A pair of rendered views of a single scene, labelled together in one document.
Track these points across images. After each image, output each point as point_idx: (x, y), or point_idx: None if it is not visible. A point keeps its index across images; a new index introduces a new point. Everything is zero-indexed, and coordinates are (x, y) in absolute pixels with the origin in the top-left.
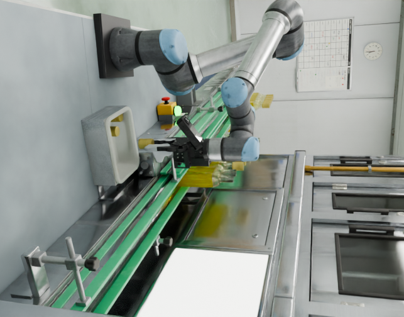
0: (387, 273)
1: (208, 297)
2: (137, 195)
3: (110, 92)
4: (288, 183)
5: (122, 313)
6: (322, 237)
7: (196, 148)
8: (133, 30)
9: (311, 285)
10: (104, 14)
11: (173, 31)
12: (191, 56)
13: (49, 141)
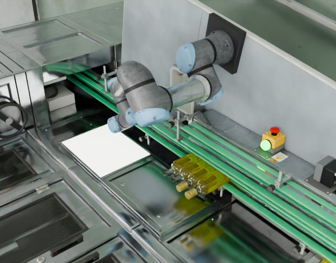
0: (37, 218)
1: (101, 147)
2: (170, 118)
3: (214, 68)
4: (174, 254)
5: (130, 133)
6: (93, 220)
7: None
8: (210, 36)
9: (70, 188)
10: (212, 15)
11: (181, 46)
12: (192, 76)
13: (163, 53)
